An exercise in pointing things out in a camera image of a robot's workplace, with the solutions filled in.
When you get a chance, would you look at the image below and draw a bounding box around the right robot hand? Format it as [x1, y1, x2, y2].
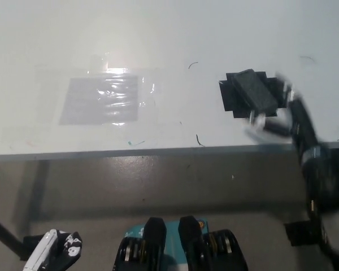
[244, 72, 320, 155]

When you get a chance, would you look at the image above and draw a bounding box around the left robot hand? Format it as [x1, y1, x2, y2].
[22, 228, 84, 271]

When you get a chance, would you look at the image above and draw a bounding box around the dark grey whiteboard eraser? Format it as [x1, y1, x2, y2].
[232, 68, 279, 114]

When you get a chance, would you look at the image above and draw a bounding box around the black teal robot torso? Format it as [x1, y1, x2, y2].
[112, 215, 249, 271]

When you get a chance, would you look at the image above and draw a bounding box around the black floor plate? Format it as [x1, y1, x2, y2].
[283, 221, 322, 247]
[21, 234, 46, 261]

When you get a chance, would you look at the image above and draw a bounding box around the black table leg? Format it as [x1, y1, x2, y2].
[0, 211, 28, 256]

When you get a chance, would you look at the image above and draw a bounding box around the black tape patch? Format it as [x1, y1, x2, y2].
[218, 71, 286, 119]

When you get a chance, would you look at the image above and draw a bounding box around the grey paper sheet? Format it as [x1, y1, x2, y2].
[58, 76, 139, 125]

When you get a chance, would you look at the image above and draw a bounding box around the clear plastic film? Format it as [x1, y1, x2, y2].
[52, 55, 160, 142]

